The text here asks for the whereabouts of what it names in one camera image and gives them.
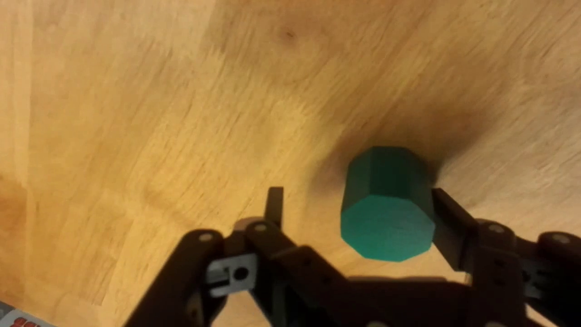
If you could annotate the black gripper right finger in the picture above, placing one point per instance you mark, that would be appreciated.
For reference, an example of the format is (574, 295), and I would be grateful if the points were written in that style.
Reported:
(485, 253)

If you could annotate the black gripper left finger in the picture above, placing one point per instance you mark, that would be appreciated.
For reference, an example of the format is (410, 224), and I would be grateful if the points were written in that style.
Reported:
(292, 286)

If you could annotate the green cylinder block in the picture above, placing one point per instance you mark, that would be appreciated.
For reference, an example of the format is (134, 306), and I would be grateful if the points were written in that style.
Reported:
(387, 206)

